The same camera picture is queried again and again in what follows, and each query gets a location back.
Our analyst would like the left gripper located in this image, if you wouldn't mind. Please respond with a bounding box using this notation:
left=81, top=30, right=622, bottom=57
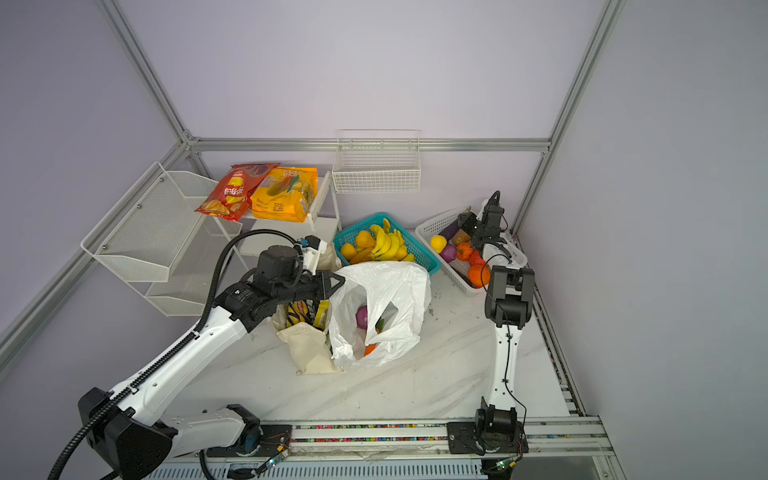
left=275, top=269, right=345, bottom=306

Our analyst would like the yellow snack packet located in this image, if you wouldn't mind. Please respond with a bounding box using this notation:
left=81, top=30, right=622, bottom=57
left=312, top=300, right=330, bottom=331

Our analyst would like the black yellow chips bag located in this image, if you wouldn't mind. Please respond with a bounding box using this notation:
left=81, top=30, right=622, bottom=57
left=286, top=301, right=312, bottom=327

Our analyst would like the purple toy onion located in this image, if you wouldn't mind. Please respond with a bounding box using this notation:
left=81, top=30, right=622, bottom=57
left=440, top=243, right=457, bottom=263
left=355, top=305, right=368, bottom=330

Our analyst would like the purple toy eggplant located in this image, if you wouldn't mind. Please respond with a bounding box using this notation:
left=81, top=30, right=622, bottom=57
left=439, top=219, right=461, bottom=241

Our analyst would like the beige canvas tote bag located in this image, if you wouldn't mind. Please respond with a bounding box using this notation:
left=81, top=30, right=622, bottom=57
left=271, top=242, right=343, bottom=377

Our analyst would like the white plastic bag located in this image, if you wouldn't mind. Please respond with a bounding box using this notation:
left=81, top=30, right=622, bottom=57
left=328, top=261, right=432, bottom=372

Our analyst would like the orange toy carrot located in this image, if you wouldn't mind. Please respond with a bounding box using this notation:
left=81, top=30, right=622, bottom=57
left=364, top=319, right=385, bottom=356

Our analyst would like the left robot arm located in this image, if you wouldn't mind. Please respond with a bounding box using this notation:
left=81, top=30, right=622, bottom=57
left=48, top=229, right=345, bottom=479

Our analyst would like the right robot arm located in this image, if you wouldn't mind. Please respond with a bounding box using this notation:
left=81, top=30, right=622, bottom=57
left=468, top=191, right=535, bottom=455

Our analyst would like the brown toy potato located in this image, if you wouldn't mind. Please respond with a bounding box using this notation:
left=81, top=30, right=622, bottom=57
left=452, top=230, right=471, bottom=246

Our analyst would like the white plastic basket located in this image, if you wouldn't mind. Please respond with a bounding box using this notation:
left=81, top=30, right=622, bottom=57
left=415, top=207, right=528, bottom=297

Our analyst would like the red toy tomato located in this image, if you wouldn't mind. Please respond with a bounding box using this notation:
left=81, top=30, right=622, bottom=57
left=469, top=251, right=486, bottom=267

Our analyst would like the yellow toy lemon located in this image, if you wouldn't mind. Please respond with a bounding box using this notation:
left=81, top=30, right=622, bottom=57
left=430, top=235, right=448, bottom=254

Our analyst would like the small yellow banana bunch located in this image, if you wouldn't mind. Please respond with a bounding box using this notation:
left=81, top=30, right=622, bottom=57
left=370, top=218, right=409, bottom=261

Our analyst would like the teal plastic basket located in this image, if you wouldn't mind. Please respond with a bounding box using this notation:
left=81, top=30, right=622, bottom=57
left=334, top=212, right=441, bottom=275

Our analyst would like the orange snack bag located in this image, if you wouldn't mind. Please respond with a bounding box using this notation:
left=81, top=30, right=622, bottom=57
left=250, top=167, right=319, bottom=223

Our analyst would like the red chips bag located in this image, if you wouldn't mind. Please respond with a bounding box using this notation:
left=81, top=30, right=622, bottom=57
left=196, top=163, right=280, bottom=221

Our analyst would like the white mesh shelf rack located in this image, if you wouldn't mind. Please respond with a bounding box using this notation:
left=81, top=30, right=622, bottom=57
left=81, top=163, right=242, bottom=317

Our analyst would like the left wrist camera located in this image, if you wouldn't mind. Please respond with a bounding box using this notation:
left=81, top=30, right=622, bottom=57
left=298, top=235, right=328, bottom=275

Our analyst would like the white wire wall basket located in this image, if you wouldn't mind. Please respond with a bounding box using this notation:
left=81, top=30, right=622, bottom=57
left=332, top=129, right=422, bottom=194

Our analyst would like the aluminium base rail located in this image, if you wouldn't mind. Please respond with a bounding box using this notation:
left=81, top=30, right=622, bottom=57
left=151, top=416, right=625, bottom=479

